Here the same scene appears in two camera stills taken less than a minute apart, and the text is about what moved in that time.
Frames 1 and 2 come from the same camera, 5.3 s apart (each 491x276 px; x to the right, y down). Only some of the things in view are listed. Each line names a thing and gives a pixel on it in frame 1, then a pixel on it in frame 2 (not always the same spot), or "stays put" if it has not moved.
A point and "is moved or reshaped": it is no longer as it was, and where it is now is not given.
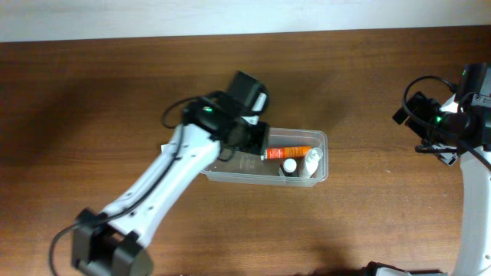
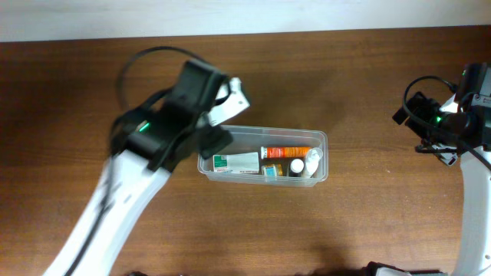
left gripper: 262,138 -> 219,139
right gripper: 427,106 stays put
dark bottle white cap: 290,167 is moved or reshaped
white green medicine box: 164,148 is moved or reshaped
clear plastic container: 296,157 stays put
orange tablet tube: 285,152 stays put
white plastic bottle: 312,159 stays put
